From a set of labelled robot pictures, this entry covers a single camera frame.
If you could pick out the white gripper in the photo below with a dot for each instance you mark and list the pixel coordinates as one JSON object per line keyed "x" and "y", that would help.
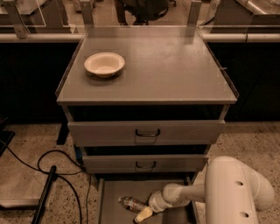
{"x": 155, "y": 201}

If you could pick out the clear plastic water bottle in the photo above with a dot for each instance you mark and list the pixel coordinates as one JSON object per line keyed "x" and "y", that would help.
{"x": 132, "y": 204}

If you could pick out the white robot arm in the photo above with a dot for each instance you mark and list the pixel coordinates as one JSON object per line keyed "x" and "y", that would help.
{"x": 232, "y": 193}

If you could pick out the grey bottom drawer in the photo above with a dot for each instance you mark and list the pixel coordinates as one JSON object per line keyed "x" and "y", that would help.
{"x": 110, "y": 211}

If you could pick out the grey drawer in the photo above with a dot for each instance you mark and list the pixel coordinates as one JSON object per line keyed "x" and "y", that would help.
{"x": 132, "y": 133}
{"x": 110, "y": 211}
{"x": 144, "y": 163}

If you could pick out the grey middle drawer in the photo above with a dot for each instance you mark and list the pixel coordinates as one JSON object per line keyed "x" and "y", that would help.
{"x": 144, "y": 163}

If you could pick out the grey top drawer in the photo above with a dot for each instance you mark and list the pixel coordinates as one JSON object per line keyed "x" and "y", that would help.
{"x": 132, "y": 133}

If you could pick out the grey drawer cabinet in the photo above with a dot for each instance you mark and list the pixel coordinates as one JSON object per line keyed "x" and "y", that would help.
{"x": 169, "y": 75}

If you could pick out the black metal bar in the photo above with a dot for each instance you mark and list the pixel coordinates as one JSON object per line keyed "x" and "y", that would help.
{"x": 44, "y": 195}

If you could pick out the white paper bowl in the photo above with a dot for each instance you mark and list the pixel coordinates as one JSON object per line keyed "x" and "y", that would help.
{"x": 104, "y": 64}

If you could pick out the black office chair base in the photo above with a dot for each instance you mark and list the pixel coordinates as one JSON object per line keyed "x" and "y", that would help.
{"x": 144, "y": 11}

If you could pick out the white horizontal rail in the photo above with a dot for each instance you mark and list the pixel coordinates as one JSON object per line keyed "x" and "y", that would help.
{"x": 208, "y": 37}

